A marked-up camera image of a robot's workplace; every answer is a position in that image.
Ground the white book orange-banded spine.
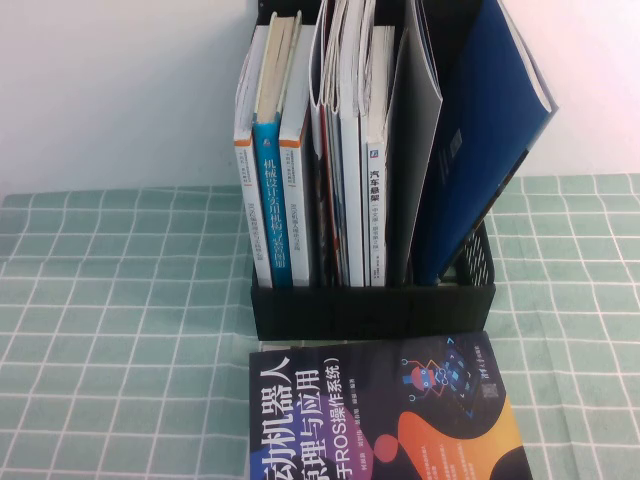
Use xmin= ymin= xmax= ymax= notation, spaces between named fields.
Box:
xmin=233 ymin=24 xmax=274 ymax=290
xmin=278 ymin=24 xmax=317 ymax=288

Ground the blue spine mechanism book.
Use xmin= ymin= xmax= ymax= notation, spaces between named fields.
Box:
xmin=251 ymin=9 xmax=304 ymax=290

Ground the white car suspension book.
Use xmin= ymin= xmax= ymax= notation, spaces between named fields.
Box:
xmin=364 ymin=24 xmax=397 ymax=288

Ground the black plastic book holder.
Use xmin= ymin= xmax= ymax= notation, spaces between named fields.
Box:
xmin=248 ymin=0 xmax=497 ymax=342

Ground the large blue cover book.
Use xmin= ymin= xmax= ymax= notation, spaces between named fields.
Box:
xmin=414 ymin=0 xmax=560 ymax=286

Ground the dark colourful robot book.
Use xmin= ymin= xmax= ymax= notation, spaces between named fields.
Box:
xmin=248 ymin=329 xmax=535 ymax=480

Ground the blue-grey thin magazine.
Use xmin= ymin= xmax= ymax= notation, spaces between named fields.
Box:
xmin=329 ymin=0 xmax=354 ymax=287

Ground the red-edged thin magazine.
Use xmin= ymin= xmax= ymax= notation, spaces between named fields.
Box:
xmin=319 ymin=0 xmax=346 ymax=287

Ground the white spine thick brochure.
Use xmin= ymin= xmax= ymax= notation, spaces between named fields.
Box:
xmin=339 ymin=0 xmax=377 ymax=288

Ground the dark grey cover magazine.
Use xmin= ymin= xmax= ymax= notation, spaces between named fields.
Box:
xmin=384 ymin=0 xmax=445 ymax=289

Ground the white curved cover magazine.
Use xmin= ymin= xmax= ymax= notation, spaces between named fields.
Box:
xmin=302 ymin=0 xmax=331 ymax=287

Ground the green checked tablecloth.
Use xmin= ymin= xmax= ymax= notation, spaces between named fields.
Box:
xmin=0 ymin=173 xmax=640 ymax=480

